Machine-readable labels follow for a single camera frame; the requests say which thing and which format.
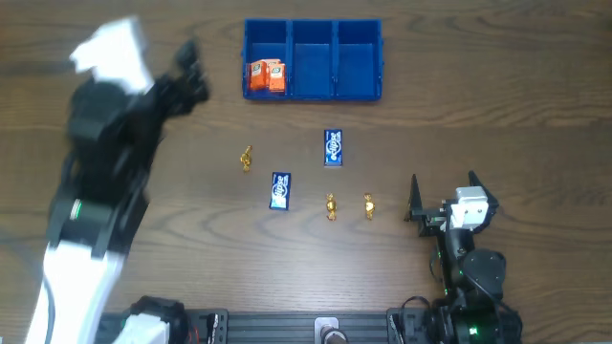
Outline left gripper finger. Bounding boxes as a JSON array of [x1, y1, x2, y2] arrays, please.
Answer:
[[174, 38, 210, 104]]

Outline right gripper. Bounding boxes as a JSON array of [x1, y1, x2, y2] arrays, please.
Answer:
[[404, 170, 500, 238]]

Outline gold candy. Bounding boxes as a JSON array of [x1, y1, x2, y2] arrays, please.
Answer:
[[239, 144, 254, 174], [362, 192, 377, 222], [324, 192, 339, 223]]

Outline blue candy pack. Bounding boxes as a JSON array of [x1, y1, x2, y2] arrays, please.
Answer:
[[323, 128, 344, 167], [268, 171, 293, 212]]

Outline blue tray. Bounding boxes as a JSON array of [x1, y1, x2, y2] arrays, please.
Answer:
[[242, 17, 384, 102]]

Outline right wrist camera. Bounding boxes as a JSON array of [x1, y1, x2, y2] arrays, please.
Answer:
[[448, 185, 490, 229]]

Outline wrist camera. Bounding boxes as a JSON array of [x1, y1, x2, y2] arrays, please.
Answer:
[[69, 16, 155, 95], [448, 185, 490, 229]]

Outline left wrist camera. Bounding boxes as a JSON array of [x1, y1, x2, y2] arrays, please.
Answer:
[[69, 16, 155, 95]]

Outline black cable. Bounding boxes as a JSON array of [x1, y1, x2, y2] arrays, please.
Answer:
[[458, 267, 524, 335]]

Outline mounting rail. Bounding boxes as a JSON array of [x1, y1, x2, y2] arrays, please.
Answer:
[[98, 308, 525, 344]]

